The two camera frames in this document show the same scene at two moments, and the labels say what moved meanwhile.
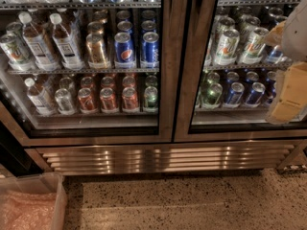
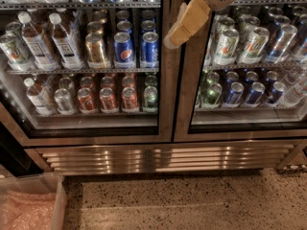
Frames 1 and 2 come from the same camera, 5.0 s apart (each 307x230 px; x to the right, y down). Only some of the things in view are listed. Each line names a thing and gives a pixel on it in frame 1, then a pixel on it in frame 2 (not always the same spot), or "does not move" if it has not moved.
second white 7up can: [254, 47] does not move
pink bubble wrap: [20, 211] does not move
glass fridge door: [86, 63] does not move
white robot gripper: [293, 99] → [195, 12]
